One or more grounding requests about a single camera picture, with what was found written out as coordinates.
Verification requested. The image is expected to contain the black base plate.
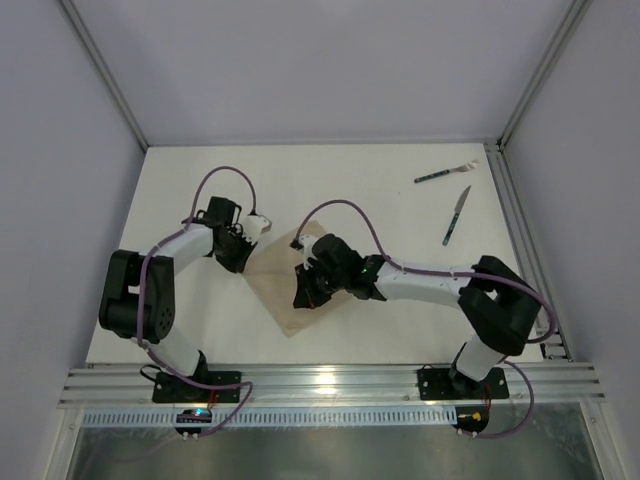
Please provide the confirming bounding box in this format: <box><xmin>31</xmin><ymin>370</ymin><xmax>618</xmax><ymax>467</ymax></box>
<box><xmin>151</xmin><ymin>368</ymin><xmax>243</xmax><ymax>404</ymax></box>
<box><xmin>416</xmin><ymin>365</ymin><xmax>510</xmax><ymax>401</ymax></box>

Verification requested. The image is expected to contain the aluminium frame post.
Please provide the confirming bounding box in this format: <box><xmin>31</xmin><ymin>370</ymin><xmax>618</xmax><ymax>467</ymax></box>
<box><xmin>497</xmin><ymin>0</ymin><xmax>592</xmax><ymax>149</ymax></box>
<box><xmin>56</xmin><ymin>0</ymin><xmax>150</xmax><ymax>153</ymax></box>

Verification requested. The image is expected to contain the right controller board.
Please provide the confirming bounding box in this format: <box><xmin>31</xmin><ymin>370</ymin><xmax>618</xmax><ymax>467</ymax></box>
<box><xmin>453</xmin><ymin>406</ymin><xmax>490</xmax><ymax>436</ymax></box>

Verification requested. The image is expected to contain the beige cloth napkin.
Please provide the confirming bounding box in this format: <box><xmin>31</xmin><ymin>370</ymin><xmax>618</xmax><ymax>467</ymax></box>
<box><xmin>243</xmin><ymin>229</ymin><xmax>353</xmax><ymax>338</ymax></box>

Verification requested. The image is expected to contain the aluminium right side rail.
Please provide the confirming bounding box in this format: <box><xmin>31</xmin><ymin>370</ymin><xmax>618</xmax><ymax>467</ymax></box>
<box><xmin>484</xmin><ymin>142</ymin><xmax>573</xmax><ymax>362</ymax></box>

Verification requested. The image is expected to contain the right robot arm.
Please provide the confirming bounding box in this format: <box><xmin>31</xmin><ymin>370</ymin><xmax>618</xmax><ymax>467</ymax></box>
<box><xmin>290</xmin><ymin>234</ymin><xmax>541</xmax><ymax>398</ymax></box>

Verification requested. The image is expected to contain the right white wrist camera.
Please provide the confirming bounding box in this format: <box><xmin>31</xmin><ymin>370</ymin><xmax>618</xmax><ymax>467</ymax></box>
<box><xmin>290</xmin><ymin>234</ymin><xmax>319</xmax><ymax>270</ymax></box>

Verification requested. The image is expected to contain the left controller board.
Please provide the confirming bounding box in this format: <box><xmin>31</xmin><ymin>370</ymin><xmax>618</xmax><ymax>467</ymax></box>
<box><xmin>173</xmin><ymin>407</ymin><xmax>212</xmax><ymax>438</ymax></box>

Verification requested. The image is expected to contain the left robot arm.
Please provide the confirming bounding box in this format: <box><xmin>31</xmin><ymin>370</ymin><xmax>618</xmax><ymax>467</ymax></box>
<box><xmin>98</xmin><ymin>197</ymin><xmax>271</xmax><ymax>387</ymax></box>

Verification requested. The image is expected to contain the aluminium rail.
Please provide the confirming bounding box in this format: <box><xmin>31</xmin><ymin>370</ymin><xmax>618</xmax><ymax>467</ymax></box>
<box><xmin>484</xmin><ymin>142</ymin><xmax>573</xmax><ymax>362</ymax></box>
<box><xmin>58</xmin><ymin>362</ymin><xmax>606</xmax><ymax>408</ymax></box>

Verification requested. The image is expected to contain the aluminium front rail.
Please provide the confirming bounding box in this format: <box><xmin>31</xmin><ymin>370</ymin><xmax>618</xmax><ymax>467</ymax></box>
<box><xmin>58</xmin><ymin>362</ymin><xmax>606</xmax><ymax>408</ymax></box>

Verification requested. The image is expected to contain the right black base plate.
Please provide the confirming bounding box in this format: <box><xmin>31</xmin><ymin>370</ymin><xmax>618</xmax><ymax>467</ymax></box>
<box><xmin>416</xmin><ymin>365</ymin><xmax>510</xmax><ymax>401</ymax></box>

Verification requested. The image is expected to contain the right aluminium frame post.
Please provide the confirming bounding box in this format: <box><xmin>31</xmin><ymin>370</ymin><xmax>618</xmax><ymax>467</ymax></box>
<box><xmin>497</xmin><ymin>0</ymin><xmax>592</xmax><ymax>149</ymax></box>

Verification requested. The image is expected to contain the controller board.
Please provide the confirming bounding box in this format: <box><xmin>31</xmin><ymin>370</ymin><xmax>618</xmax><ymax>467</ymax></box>
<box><xmin>453</xmin><ymin>406</ymin><xmax>490</xmax><ymax>436</ymax></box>
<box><xmin>173</xmin><ymin>407</ymin><xmax>212</xmax><ymax>438</ymax></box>

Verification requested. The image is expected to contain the green handled fork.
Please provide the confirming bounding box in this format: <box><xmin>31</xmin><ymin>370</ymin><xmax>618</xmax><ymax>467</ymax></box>
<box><xmin>413</xmin><ymin>159</ymin><xmax>479</xmax><ymax>184</ymax></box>

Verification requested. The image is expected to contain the left aluminium frame post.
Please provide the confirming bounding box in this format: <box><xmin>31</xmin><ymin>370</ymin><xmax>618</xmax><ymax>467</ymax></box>
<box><xmin>56</xmin><ymin>0</ymin><xmax>150</xmax><ymax>153</ymax></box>

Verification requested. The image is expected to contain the slotted grey cable duct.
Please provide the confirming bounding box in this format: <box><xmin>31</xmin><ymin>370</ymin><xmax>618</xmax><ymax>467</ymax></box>
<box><xmin>81</xmin><ymin>405</ymin><xmax>455</xmax><ymax>428</ymax></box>

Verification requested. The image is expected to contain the green handled knife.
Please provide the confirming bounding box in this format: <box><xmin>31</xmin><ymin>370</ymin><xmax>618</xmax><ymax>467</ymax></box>
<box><xmin>442</xmin><ymin>185</ymin><xmax>472</xmax><ymax>246</ymax></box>

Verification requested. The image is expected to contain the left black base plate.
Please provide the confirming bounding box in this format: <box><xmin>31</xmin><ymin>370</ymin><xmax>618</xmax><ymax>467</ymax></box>
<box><xmin>151</xmin><ymin>368</ymin><xmax>243</xmax><ymax>404</ymax></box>

